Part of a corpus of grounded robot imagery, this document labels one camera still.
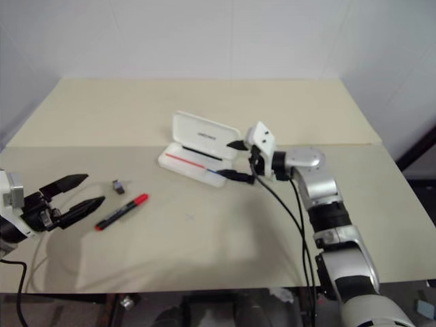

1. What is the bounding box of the small white crumpled object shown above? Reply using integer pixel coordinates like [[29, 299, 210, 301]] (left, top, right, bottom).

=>
[[270, 287, 294, 303]]

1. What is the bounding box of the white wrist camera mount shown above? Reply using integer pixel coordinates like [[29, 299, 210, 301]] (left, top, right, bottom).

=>
[[244, 121, 277, 178], [0, 169, 35, 239]]

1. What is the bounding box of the small silver metal part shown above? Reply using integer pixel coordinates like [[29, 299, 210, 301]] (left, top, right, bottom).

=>
[[120, 294, 142, 310]]

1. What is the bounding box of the thin black pen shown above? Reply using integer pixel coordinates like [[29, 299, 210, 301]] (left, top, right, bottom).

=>
[[182, 146, 223, 163]]

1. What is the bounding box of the black marker with red cap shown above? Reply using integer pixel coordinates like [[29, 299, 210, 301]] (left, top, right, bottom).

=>
[[95, 193, 149, 232]]

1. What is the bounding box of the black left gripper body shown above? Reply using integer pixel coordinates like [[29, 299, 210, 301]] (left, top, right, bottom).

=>
[[22, 190, 66, 233]]

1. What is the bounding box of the white hinged pencil case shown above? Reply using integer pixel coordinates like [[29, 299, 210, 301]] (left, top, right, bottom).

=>
[[157, 110, 240, 189]]

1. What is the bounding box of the dark frame beside table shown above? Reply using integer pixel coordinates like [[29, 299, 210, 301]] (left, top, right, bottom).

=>
[[394, 121, 436, 172]]

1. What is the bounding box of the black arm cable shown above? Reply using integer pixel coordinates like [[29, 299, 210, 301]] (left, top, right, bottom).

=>
[[249, 162, 311, 327], [288, 176, 317, 327], [0, 259, 29, 327]]

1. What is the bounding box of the grey blue box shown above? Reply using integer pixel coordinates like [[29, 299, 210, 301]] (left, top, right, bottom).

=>
[[414, 298, 434, 318]]

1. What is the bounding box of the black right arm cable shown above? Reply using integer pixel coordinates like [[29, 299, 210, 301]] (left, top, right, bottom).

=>
[[288, 176, 317, 327], [249, 162, 311, 327]]

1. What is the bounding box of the thin beige cable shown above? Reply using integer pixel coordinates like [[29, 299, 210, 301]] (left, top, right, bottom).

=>
[[29, 234, 47, 293]]

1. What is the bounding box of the beige table mat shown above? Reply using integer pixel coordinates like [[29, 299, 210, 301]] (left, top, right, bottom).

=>
[[0, 142, 436, 294]]

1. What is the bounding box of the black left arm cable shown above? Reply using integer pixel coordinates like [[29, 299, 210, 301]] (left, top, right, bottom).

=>
[[0, 259, 29, 327]]

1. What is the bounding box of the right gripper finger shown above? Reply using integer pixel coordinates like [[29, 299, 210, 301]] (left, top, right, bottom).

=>
[[217, 168, 256, 186], [226, 139, 249, 152]]

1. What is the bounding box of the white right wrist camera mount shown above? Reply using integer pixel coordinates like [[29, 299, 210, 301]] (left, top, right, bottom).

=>
[[244, 121, 277, 178]]

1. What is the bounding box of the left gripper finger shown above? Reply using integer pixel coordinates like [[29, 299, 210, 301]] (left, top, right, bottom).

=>
[[55, 196, 106, 229], [38, 173, 90, 199]]

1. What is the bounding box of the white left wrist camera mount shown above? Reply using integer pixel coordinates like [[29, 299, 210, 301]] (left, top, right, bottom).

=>
[[0, 169, 35, 239]]

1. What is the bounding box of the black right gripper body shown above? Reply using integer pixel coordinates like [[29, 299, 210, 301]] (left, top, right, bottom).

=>
[[248, 146, 266, 178]]

